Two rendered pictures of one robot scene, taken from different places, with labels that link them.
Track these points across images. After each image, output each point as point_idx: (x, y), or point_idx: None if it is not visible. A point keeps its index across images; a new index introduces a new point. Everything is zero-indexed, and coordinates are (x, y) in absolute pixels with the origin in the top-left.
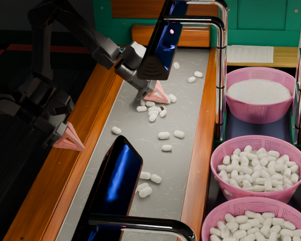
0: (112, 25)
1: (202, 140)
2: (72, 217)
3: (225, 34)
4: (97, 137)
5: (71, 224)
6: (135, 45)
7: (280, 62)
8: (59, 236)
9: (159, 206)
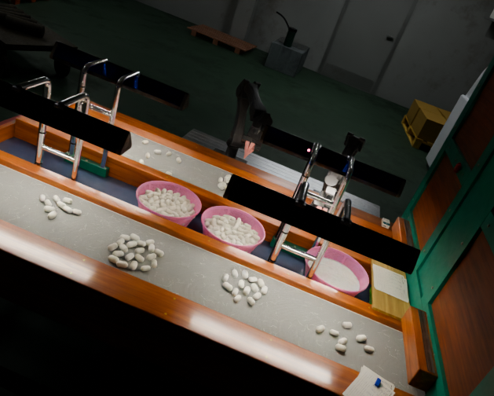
0: (407, 214)
1: (264, 216)
2: (210, 166)
3: (308, 167)
4: (278, 191)
5: (204, 164)
6: (333, 175)
7: (376, 293)
8: (197, 159)
9: (209, 188)
